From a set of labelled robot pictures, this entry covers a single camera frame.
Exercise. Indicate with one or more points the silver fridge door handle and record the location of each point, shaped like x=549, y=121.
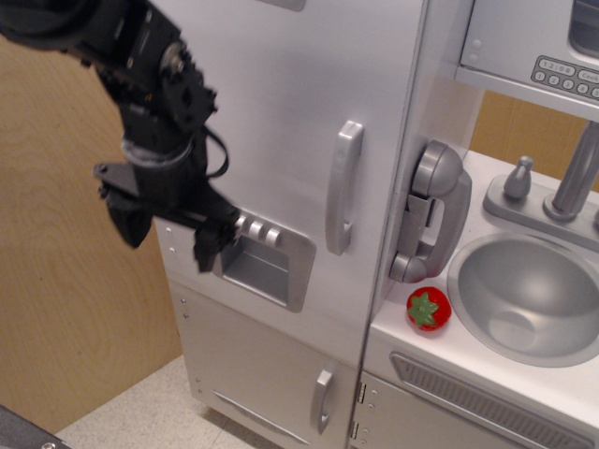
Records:
x=347, y=150

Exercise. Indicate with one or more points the silver fridge door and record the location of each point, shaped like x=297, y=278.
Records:
x=288, y=76

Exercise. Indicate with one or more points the silver lower door handle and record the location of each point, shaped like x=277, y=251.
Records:
x=319, y=416

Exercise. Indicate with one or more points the grey oven vent panel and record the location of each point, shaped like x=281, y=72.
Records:
x=490, y=411

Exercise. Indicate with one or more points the grey toy wall phone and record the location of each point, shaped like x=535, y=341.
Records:
x=434, y=216

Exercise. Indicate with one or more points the red toy strawberry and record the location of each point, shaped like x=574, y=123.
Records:
x=428, y=308

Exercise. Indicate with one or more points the silver lower freezer door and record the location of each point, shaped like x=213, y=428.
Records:
x=258, y=376

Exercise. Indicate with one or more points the silver round sink basin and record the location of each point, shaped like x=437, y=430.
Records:
x=528, y=299

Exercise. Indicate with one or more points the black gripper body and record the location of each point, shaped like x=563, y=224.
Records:
x=178, y=191

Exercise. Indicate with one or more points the brass cabinet hinge upper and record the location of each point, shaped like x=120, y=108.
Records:
x=361, y=392

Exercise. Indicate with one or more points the black equipment corner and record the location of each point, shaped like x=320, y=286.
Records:
x=19, y=433

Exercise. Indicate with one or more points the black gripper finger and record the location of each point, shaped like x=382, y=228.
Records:
x=210, y=240
x=132, y=221

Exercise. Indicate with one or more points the white toy kitchen cabinet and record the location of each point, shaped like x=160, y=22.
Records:
x=444, y=109

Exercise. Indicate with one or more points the toy microwave with keypad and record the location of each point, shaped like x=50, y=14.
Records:
x=542, y=52

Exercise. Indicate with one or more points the grey faucet with base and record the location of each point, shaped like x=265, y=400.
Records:
x=565, y=212

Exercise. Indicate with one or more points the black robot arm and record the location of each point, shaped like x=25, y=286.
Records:
x=146, y=69

